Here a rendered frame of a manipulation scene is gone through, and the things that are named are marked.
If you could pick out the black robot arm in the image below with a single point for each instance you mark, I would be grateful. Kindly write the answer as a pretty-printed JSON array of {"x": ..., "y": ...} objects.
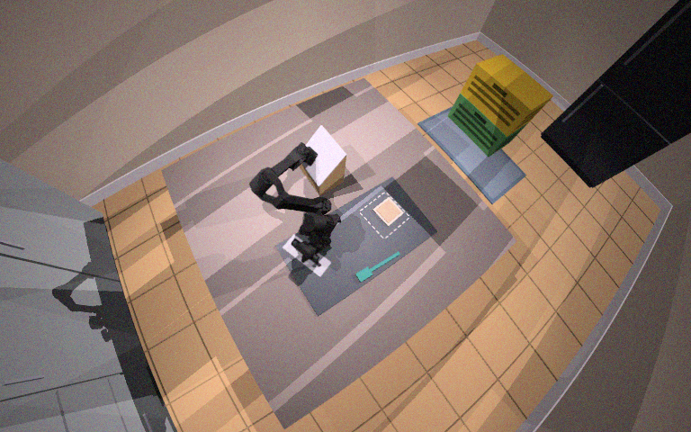
[{"x": 315, "y": 208}]

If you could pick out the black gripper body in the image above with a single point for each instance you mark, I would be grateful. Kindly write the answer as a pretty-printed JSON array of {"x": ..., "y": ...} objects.
[{"x": 318, "y": 240}]

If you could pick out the small teal trowel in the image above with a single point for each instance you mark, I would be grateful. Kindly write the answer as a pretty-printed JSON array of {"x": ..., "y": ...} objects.
[{"x": 367, "y": 272}]

